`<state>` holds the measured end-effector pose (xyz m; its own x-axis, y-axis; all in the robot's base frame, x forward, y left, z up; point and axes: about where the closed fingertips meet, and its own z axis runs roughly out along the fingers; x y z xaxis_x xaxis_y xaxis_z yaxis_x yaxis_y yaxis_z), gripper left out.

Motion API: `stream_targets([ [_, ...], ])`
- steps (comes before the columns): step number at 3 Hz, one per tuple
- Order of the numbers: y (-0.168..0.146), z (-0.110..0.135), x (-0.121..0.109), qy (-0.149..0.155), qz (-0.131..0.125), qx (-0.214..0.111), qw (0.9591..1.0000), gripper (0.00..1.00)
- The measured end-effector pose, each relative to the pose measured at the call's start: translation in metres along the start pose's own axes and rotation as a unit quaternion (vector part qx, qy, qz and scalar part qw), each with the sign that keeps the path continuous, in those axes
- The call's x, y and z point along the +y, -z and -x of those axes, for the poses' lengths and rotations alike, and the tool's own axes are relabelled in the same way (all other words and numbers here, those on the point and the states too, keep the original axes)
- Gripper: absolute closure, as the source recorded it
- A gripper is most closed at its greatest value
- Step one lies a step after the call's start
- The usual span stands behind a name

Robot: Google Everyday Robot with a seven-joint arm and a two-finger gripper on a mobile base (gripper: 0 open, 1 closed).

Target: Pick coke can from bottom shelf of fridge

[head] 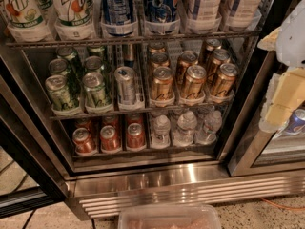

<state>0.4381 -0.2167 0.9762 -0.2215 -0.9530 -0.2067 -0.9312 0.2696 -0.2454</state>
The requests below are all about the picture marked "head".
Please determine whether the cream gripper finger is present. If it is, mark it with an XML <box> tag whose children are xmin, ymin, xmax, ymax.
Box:
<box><xmin>257</xmin><ymin>27</ymin><xmax>280</xmax><ymax>52</ymax></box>
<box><xmin>258</xmin><ymin>67</ymin><xmax>305</xmax><ymax>133</ymax></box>

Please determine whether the red coke can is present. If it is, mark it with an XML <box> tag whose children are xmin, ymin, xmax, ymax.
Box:
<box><xmin>127</xmin><ymin>123</ymin><xmax>146</xmax><ymax>149</ymax></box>
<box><xmin>102</xmin><ymin>115</ymin><xmax>120</xmax><ymax>131</ymax></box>
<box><xmin>72</xmin><ymin>128</ymin><xmax>97</xmax><ymax>156</ymax></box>
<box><xmin>100</xmin><ymin>125</ymin><xmax>121</xmax><ymax>153</ymax></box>
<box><xmin>75</xmin><ymin>118</ymin><xmax>94</xmax><ymax>133</ymax></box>
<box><xmin>126</xmin><ymin>114</ymin><xmax>144</xmax><ymax>125</ymax></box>

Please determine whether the blue can behind glass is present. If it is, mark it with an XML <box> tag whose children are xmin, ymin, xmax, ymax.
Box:
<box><xmin>284</xmin><ymin>108</ymin><xmax>305</xmax><ymax>135</ymax></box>

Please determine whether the gold can middle right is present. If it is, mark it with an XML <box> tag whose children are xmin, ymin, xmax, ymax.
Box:
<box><xmin>207</xmin><ymin>49</ymin><xmax>231</xmax><ymax>82</ymax></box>

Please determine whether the gold can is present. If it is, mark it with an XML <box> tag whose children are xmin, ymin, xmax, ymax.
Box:
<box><xmin>148</xmin><ymin>42</ymin><xmax>166</xmax><ymax>54</ymax></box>
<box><xmin>175</xmin><ymin>51</ymin><xmax>198</xmax><ymax>85</ymax></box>
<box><xmin>151</xmin><ymin>67</ymin><xmax>173</xmax><ymax>101</ymax></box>
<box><xmin>207</xmin><ymin>49</ymin><xmax>231</xmax><ymax>82</ymax></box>
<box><xmin>150</xmin><ymin>52</ymin><xmax>171</xmax><ymax>73</ymax></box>
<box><xmin>211</xmin><ymin>63</ymin><xmax>239</xmax><ymax>97</ymax></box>
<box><xmin>199</xmin><ymin>38</ymin><xmax>222</xmax><ymax>64</ymax></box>
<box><xmin>180</xmin><ymin>65</ymin><xmax>207</xmax><ymax>99</ymax></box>

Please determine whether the gold can back right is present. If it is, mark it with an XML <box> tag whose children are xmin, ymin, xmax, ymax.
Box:
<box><xmin>199</xmin><ymin>38</ymin><xmax>222</xmax><ymax>64</ymax></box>

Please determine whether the gold can front right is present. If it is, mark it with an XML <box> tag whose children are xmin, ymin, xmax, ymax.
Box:
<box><xmin>211</xmin><ymin>63</ymin><xmax>239</xmax><ymax>97</ymax></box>

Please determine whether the right glass fridge door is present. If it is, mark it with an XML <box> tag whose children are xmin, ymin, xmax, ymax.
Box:
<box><xmin>227</xmin><ymin>50</ymin><xmax>305</xmax><ymax>177</ymax></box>

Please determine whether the gold can front middle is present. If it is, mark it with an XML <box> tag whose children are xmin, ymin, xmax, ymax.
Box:
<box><xmin>180</xmin><ymin>65</ymin><xmax>207</xmax><ymax>99</ymax></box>

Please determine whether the gold can middle centre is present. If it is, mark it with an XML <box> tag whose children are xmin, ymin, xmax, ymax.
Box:
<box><xmin>175</xmin><ymin>51</ymin><xmax>198</xmax><ymax>85</ymax></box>

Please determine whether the gold can middle left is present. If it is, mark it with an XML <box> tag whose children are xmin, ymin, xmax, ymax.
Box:
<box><xmin>150</xmin><ymin>52</ymin><xmax>171</xmax><ymax>73</ymax></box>

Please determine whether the gold can back left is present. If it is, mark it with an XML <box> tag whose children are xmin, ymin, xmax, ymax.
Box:
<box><xmin>148</xmin><ymin>42</ymin><xmax>166</xmax><ymax>54</ymax></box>

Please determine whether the gold can front left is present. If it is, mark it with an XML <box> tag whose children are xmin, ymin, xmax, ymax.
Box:
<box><xmin>151</xmin><ymin>67</ymin><xmax>173</xmax><ymax>101</ymax></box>

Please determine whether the dark can behind silver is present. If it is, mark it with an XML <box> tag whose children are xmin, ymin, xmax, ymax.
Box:
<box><xmin>122</xmin><ymin>44</ymin><xmax>135</xmax><ymax>68</ymax></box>

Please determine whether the silver can front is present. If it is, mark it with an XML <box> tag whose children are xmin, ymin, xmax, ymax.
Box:
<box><xmin>114</xmin><ymin>66</ymin><xmax>136</xmax><ymax>105</ymax></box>

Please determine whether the green can back right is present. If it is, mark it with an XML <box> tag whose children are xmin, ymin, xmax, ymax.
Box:
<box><xmin>87</xmin><ymin>46</ymin><xmax>108</xmax><ymax>61</ymax></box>

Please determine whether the green can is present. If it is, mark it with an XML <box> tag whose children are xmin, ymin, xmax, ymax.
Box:
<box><xmin>56</xmin><ymin>47</ymin><xmax>84</xmax><ymax>79</ymax></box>
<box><xmin>82</xmin><ymin>72</ymin><xmax>111</xmax><ymax>108</ymax></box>
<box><xmin>48</xmin><ymin>58</ymin><xmax>80</xmax><ymax>91</ymax></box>
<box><xmin>87</xmin><ymin>46</ymin><xmax>108</xmax><ymax>61</ymax></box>
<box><xmin>84</xmin><ymin>56</ymin><xmax>111</xmax><ymax>80</ymax></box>
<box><xmin>45</xmin><ymin>74</ymin><xmax>79</xmax><ymax>111</ymax></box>

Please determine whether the green can middle right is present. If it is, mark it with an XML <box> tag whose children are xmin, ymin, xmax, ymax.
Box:
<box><xmin>84</xmin><ymin>56</ymin><xmax>111</xmax><ymax>80</ymax></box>

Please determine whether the green can front right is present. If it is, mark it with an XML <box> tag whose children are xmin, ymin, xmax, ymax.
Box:
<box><xmin>82</xmin><ymin>72</ymin><xmax>111</xmax><ymax>108</ymax></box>

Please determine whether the green can back left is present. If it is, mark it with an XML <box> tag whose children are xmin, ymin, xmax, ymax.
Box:
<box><xmin>56</xmin><ymin>47</ymin><xmax>84</xmax><ymax>79</ymax></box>

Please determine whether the green can middle left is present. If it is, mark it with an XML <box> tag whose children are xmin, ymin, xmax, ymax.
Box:
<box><xmin>48</xmin><ymin>58</ymin><xmax>80</xmax><ymax>91</ymax></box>

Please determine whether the green can front left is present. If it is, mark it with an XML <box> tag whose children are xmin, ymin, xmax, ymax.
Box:
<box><xmin>45</xmin><ymin>74</ymin><xmax>79</xmax><ymax>111</ymax></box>

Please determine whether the steel fridge vent grille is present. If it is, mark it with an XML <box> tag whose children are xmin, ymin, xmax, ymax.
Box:
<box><xmin>65</xmin><ymin>166</ymin><xmax>305</xmax><ymax>220</ymax></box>

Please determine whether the white drink bottle right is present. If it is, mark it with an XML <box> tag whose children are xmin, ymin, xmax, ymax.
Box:
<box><xmin>223</xmin><ymin>0</ymin><xmax>261</xmax><ymax>31</ymax></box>

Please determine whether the white drink bottle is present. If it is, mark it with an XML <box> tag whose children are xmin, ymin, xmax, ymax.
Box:
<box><xmin>223</xmin><ymin>0</ymin><xmax>261</xmax><ymax>31</ymax></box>
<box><xmin>184</xmin><ymin>0</ymin><xmax>221</xmax><ymax>21</ymax></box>

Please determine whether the white drink bottle left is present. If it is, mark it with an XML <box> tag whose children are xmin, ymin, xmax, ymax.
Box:
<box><xmin>184</xmin><ymin>0</ymin><xmax>221</xmax><ymax>21</ymax></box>

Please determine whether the clear water bottle right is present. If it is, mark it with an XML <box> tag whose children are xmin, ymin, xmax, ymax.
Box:
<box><xmin>195</xmin><ymin>110</ymin><xmax>222</xmax><ymax>145</ymax></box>

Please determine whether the clear water bottle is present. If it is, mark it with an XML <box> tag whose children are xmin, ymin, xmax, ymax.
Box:
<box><xmin>195</xmin><ymin>110</ymin><xmax>222</xmax><ymax>145</ymax></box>
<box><xmin>152</xmin><ymin>115</ymin><xmax>171</xmax><ymax>149</ymax></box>
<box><xmin>173</xmin><ymin>111</ymin><xmax>197</xmax><ymax>147</ymax></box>

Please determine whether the clear water bottle middle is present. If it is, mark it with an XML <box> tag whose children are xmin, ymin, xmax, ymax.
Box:
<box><xmin>173</xmin><ymin>111</ymin><xmax>197</xmax><ymax>147</ymax></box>

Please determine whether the blue drink bottle right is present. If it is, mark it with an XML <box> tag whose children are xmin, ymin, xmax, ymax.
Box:
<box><xmin>143</xmin><ymin>0</ymin><xmax>178</xmax><ymax>23</ymax></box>

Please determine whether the blue drink bottle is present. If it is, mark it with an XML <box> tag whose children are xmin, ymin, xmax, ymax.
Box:
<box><xmin>143</xmin><ymin>0</ymin><xmax>178</xmax><ymax>23</ymax></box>
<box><xmin>102</xmin><ymin>0</ymin><xmax>134</xmax><ymax>36</ymax></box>

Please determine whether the clear water bottle left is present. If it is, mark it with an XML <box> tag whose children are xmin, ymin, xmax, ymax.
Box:
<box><xmin>152</xmin><ymin>115</ymin><xmax>171</xmax><ymax>149</ymax></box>

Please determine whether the blue drink bottle left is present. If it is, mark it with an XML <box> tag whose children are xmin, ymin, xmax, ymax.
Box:
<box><xmin>102</xmin><ymin>0</ymin><xmax>134</xmax><ymax>36</ymax></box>

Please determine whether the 7up bottle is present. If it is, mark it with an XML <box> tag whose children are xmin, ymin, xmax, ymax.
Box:
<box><xmin>53</xmin><ymin>0</ymin><xmax>91</xmax><ymax>27</ymax></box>
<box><xmin>3</xmin><ymin>0</ymin><xmax>46</xmax><ymax>29</ymax></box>

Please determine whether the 7up bottle far left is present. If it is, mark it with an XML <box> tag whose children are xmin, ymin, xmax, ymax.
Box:
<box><xmin>3</xmin><ymin>0</ymin><xmax>46</xmax><ymax>29</ymax></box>

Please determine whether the upper wire shelf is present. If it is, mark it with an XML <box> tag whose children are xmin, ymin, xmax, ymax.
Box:
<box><xmin>5</xmin><ymin>30</ymin><xmax>260</xmax><ymax>49</ymax></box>

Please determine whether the wire shelf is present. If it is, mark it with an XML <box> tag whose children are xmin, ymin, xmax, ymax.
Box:
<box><xmin>5</xmin><ymin>30</ymin><xmax>260</xmax><ymax>49</ymax></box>
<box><xmin>49</xmin><ymin>102</ymin><xmax>230</xmax><ymax>120</ymax></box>

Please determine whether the middle wire shelf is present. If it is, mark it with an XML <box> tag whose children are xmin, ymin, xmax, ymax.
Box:
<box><xmin>49</xmin><ymin>102</ymin><xmax>230</xmax><ymax>120</ymax></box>

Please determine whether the orange cable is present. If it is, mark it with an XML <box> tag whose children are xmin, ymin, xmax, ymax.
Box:
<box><xmin>260</xmin><ymin>197</ymin><xmax>305</xmax><ymax>212</ymax></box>

